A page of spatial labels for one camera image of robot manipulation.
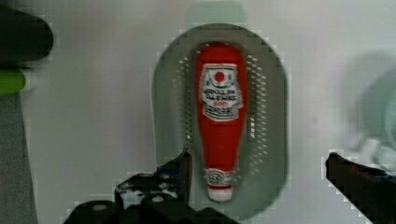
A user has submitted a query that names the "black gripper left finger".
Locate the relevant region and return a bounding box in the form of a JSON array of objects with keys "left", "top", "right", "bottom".
[{"left": 64, "top": 148, "right": 237, "bottom": 224}]

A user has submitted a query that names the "green round object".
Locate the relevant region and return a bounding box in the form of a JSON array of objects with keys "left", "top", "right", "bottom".
[{"left": 0, "top": 69, "right": 26, "bottom": 95}]

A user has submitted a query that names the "small black pot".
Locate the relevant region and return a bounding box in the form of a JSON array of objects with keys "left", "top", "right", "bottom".
[{"left": 0, "top": 6, "right": 54, "bottom": 63}]

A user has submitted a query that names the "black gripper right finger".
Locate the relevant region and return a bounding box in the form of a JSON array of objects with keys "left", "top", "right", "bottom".
[{"left": 325, "top": 152, "right": 396, "bottom": 224}]

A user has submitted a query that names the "red ketchup bottle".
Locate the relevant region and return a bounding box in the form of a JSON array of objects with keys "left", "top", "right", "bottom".
[{"left": 195, "top": 43, "right": 248, "bottom": 203}]

